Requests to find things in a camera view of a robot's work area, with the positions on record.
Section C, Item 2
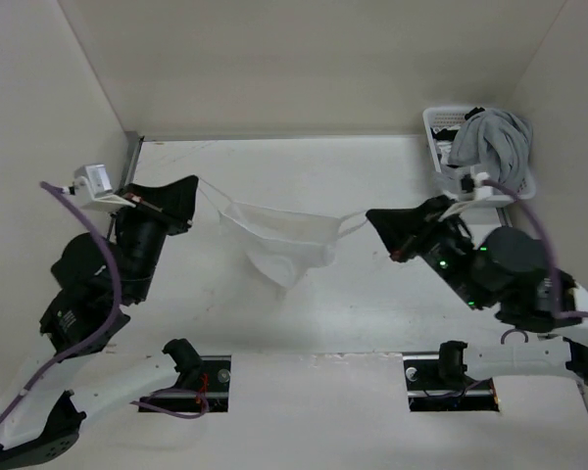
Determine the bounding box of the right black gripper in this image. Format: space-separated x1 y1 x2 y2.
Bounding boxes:
367 192 491 306

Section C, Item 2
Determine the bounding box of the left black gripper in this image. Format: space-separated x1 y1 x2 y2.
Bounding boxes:
114 175 204 302

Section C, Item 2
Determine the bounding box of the white tank top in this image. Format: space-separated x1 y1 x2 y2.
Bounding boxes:
199 178 368 289

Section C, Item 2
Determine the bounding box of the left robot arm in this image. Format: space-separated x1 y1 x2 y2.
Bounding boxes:
0 175 203 469

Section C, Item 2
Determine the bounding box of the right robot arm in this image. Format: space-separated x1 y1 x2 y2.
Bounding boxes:
366 196 588 389

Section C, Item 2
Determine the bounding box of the black tank top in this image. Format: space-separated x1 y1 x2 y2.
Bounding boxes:
431 107 485 142

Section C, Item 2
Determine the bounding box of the grey tank top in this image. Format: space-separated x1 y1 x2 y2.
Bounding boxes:
445 108 533 191

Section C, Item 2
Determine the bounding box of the white plastic laundry basket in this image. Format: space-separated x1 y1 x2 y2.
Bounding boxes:
422 105 536 208

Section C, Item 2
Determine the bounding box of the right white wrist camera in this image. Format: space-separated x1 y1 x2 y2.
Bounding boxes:
441 165 494 219

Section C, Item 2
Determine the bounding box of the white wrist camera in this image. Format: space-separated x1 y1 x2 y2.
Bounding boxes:
73 164 135 212
441 165 494 219

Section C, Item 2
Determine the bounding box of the left metal table rail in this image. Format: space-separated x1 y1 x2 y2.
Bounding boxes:
105 130 145 236

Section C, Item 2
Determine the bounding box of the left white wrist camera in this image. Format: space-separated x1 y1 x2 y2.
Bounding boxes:
73 164 135 212

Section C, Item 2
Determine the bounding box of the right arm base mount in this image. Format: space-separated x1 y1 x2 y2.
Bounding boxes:
403 353 500 412

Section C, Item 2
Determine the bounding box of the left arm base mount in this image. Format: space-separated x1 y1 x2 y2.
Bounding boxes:
135 355 232 417

